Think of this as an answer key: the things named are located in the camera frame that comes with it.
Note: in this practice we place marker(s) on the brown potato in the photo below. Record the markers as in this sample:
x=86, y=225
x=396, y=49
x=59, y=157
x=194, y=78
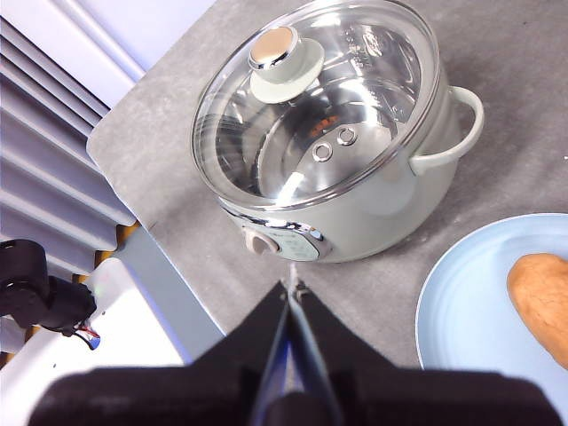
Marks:
x=541, y=302

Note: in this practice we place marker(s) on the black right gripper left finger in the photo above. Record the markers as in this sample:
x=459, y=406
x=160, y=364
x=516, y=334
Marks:
x=177, y=395

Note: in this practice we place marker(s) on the glass lid with green knob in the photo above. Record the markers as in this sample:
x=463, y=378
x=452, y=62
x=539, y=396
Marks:
x=284, y=53

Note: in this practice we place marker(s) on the pale green electric steamer pot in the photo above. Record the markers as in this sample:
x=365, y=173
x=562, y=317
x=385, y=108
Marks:
x=390, y=199

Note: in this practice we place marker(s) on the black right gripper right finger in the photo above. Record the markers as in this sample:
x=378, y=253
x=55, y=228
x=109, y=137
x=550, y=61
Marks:
x=421, y=399

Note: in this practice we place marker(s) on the blue round plate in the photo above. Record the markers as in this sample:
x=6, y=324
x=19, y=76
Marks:
x=466, y=302

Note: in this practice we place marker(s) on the grey corrugated panel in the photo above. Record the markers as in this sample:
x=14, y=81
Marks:
x=40, y=177

